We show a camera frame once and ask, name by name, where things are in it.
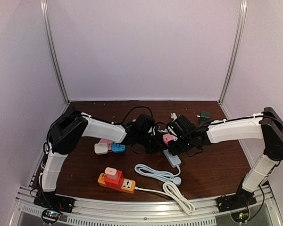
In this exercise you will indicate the light blue power strip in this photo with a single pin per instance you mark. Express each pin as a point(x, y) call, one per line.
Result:
point(174, 160)

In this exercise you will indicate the white square plug adapter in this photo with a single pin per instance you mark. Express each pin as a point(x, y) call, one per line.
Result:
point(101, 148)

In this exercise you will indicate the blue square plug adapter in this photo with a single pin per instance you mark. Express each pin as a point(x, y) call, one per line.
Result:
point(117, 148)

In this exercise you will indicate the aluminium corner post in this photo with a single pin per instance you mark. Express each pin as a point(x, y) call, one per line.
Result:
point(242, 14)
point(52, 51)

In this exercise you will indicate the pink triangular power socket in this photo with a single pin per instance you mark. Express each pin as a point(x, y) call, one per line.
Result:
point(108, 142)

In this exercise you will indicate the orange power strip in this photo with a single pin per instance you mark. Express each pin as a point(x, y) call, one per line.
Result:
point(128, 185)

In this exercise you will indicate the red plug adapter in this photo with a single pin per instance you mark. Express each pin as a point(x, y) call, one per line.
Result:
point(115, 182)

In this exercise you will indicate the dark green cube plug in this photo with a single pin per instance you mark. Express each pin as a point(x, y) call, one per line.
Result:
point(203, 116)

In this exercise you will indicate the right aluminium corner post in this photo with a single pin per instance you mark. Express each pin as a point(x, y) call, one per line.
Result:
point(242, 14)

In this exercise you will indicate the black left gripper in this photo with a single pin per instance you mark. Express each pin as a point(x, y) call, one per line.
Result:
point(159, 145)

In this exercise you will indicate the aluminium front frame rail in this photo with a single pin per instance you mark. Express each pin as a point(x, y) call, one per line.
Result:
point(89, 212)

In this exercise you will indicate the left aluminium corner post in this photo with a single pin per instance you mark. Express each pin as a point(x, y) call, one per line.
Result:
point(52, 51)

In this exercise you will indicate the light pink charger plug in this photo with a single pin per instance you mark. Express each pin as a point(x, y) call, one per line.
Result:
point(111, 173)

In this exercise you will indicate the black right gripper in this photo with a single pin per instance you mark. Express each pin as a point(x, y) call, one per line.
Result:
point(173, 150)

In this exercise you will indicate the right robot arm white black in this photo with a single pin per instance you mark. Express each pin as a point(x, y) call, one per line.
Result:
point(266, 126)

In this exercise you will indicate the pink square plug adapter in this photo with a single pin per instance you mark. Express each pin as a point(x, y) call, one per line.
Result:
point(168, 137)

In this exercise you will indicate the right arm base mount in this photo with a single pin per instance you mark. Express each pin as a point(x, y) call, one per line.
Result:
point(238, 200)

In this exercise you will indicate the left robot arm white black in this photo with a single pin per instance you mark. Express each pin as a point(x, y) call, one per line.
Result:
point(66, 131)

